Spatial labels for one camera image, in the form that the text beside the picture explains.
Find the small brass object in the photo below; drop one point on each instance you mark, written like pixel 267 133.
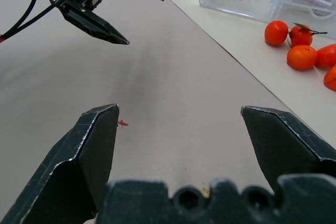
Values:
pixel 206 192

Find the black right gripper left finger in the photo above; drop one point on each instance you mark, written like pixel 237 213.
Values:
pixel 65 171

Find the orange fruit with leaf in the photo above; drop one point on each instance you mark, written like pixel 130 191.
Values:
pixel 301 37

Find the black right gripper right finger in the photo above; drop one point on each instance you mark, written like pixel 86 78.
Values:
pixel 286 142

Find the small red table mark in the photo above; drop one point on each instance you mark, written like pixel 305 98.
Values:
pixel 122 123

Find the round orange fruit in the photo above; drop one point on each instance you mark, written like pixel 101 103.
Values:
pixel 331 78
pixel 276 32
pixel 302 57
pixel 326 56

